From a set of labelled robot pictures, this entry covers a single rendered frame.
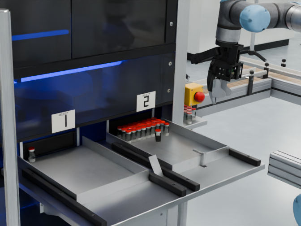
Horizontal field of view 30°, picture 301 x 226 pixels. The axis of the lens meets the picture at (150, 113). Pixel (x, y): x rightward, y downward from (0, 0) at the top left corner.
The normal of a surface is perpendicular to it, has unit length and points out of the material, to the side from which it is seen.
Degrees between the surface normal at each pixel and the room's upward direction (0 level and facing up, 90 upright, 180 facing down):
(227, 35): 90
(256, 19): 92
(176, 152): 0
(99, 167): 0
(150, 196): 0
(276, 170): 90
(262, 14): 93
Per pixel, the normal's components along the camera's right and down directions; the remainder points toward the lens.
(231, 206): 0.04, -0.94
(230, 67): -0.63, 0.21
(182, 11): 0.66, 0.27
